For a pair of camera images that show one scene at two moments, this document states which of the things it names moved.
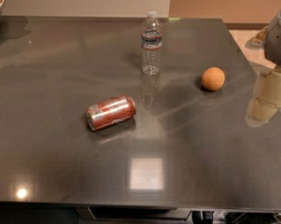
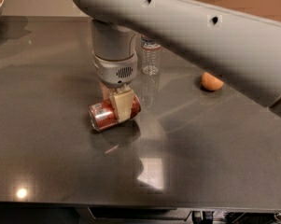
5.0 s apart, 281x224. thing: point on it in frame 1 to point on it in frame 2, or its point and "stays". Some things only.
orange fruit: (213, 78) stays
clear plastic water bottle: (151, 45) stays
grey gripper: (279, 37) to (115, 71)
